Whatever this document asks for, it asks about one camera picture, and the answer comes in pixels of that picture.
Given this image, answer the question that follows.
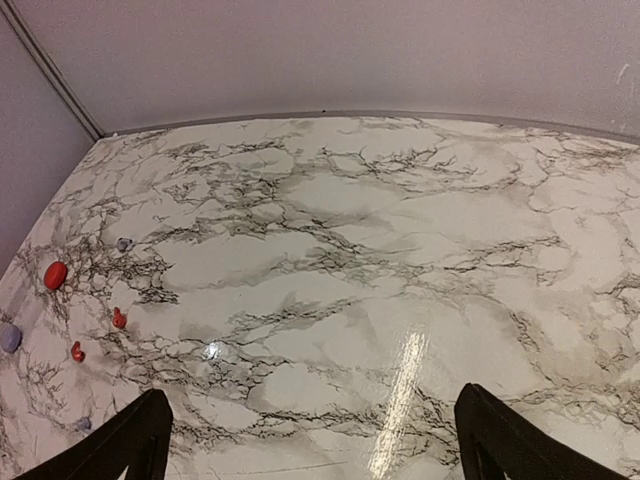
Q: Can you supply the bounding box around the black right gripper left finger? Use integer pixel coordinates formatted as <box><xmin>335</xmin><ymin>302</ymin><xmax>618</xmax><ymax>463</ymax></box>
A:
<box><xmin>19</xmin><ymin>389</ymin><xmax>173</xmax><ymax>480</ymax></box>

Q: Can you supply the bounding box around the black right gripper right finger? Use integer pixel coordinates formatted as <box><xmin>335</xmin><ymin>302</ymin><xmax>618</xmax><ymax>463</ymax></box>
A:
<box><xmin>454</xmin><ymin>383</ymin><xmax>610</xmax><ymax>479</ymax></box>

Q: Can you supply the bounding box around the purple charging case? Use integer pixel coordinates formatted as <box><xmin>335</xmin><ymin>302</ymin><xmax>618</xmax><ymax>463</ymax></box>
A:
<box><xmin>0</xmin><ymin>324</ymin><xmax>23</xmax><ymax>354</ymax></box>

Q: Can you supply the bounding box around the red earbud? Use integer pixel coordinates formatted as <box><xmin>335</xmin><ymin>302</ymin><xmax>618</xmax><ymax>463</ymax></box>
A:
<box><xmin>71</xmin><ymin>341</ymin><xmax>85</xmax><ymax>363</ymax></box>
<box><xmin>112</xmin><ymin>307</ymin><xmax>127</xmax><ymax>329</ymax></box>

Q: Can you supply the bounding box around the aluminium corner post left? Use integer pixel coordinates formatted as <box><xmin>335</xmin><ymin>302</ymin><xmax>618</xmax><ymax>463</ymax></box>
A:
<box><xmin>1</xmin><ymin>0</ymin><xmax>106</xmax><ymax>142</ymax></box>

